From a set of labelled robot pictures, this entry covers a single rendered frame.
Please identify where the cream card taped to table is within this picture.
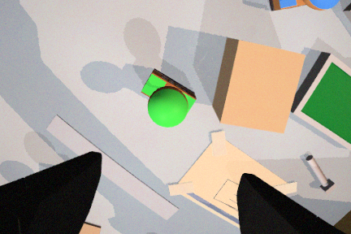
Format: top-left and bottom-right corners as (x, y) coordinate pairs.
(169, 131), (297, 228)

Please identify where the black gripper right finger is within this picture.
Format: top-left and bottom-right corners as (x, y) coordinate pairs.
(236, 173), (345, 234)

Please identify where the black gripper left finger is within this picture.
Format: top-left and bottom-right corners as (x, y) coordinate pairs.
(0, 151), (102, 234)

